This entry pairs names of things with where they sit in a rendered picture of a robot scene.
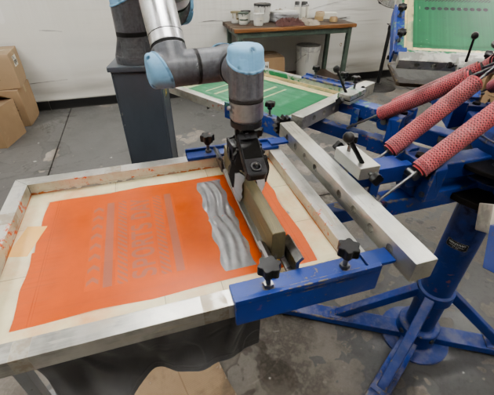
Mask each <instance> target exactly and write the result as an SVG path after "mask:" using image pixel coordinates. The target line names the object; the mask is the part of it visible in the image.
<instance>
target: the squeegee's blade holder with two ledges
mask: <svg viewBox="0 0 494 395"><path fill-rule="evenodd" d="M223 174H224V176H225V178H226V181H227V183H228V185H229V187H230V189H231V191H232V194H233V195H234V191H233V189H232V186H231V181H230V179H229V176H228V171H227V169H223ZM234 198H235V200H236V202H237V203H238V207H239V208H240V210H241V212H242V215H243V216H244V219H245V221H246V223H247V225H248V227H249V229H250V232H251V234H252V236H253V238H254V240H255V242H256V245H257V247H258V249H259V250H260V252H262V250H261V248H260V246H259V244H258V241H259V240H262V239H261V237H260V235H259V233H258V231H257V229H256V227H255V225H254V223H253V221H252V218H251V216H250V214H249V212H248V210H247V208H246V207H245V204H244V202H243V200H241V201H240V202H239V201H238V200H237V198H236V197H235V196H234Z"/></svg>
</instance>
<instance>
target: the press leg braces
mask: <svg viewBox="0 0 494 395"><path fill-rule="evenodd" d="M418 291H419V289H418V286H417V282H415V283H412V284H408V285H406V286H403V287H400V288H396V289H393V290H390V291H388V292H384V293H381V294H379V295H374V296H372V297H368V298H366V299H362V300H359V301H357V302H354V303H350V304H347V305H345V306H340V307H338V306H330V317H331V318H335V319H340V320H344V321H351V322H353V315H354V314H356V313H361V312H364V311H367V310H371V309H375V308H377V307H380V306H385V305H387V304H390V303H395V302H397V301H401V300H403V299H408V298H411V297H413V296H416V295H417V293H418ZM452 303H453V304H454V305H455V306H456V307H457V308H458V309H459V310H460V311H461V312H462V314H463V315H464V316H465V317H466V318H467V319H468V320H469V321H470V322H471V323H472V324H473V325H474V326H475V327H476V328H477V329H478V330H479V331H480V332H481V333H482V337H483V339H484V341H485V345H486V347H487V348H489V349H493V350H494V329H493V328H492V327H491V326H490V325H489V324H488V323H487V322H486V321H485V319H484V318H483V317H482V316H481V315H480V314H479V313H478V312H477V311H476V310H475V309H474V308H473V307H472V306H471V305H470V304H469V303H468V302H467V301H466V300H465V298H464V297H462V296H461V294H459V293H458V291H457V290H456V297H455V299H454V300H453V302H452ZM433 305H434V301H432V300H430V299H428V298H426V297H424V299H423V301H422V303H421V305H420V308H419V309H418V311H417V312H416V315H415V317H414V318H413V320H412V323H411V324H410V326H409V328H408V330H407V332H406V333H405V336H404V337H403V339H402V341H401V343H400V345H399V346H398V348H397V350H396V352H395V353H394V356H393V357H392V358H391V360H390V363H389V364H388V365H387V368H386V369H383V368H381V370H380V372H379V374H378V375H377V376H376V379H375V380H374V382H373V384H372V385H371V387H370V388H372V389H373V390H375V391H376V392H377V393H378V394H379V395H390V392H391V390H392V389H393V388H394V385H395V383H396V382H397V380H398V379H397V378H396V377H395V376H396V374H397V372H398V370H399V368H400V367H401V365H402V363H403V361H404V360H405V358H406V356H407V354H408V353H409V351H410V349H411V347H412V345H413V343H414V342H415V340H416V337H417V335H418V334H419V333H420V330H421V328H422V327H423V324H424V322H425V320H426V319H427V317H428V315H429V313H430V311H431V309H432V307H433Z"/></svg>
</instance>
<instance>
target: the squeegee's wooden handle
mask: <svg viewBox="0 0 494 395"><path fill-rule="evenodd" d="M223 150H224V167H225V169H227V171H228V166H229V164H230V163H231V162H230V160H229V158H228V156H227V145H224V147H223ZM242 188H243V191H242V197H243V198H242V200H243V202H244V204H245V207H246V208H247V210H248V212H249V214H250V216H251V218H252V221H253V223H254V225H255V227H256V229H257V231H258V233H259V235H260V237H261V239H262V241H263V242H265V243H266V245H267V247H268V249H269V251H270V253H271V255H272V256H273V257H274V258H275V259H281V258H284V253H285V236H286V232H285V230H284V229H283V227H282V225H281V224H280V222H279V221H278V218H277V217H276V215H275V214H274V212H273V210H272V209H271V207H270V206H269V204H268V202H267V200H266V198H265V197H264V195H263V194H262V192H261V190H260V189H259V187H258V186H257V184H256V181H255V180H253V181H248V180H247V179H246V178H245V181H244V183H243V184H242Z"/></svg>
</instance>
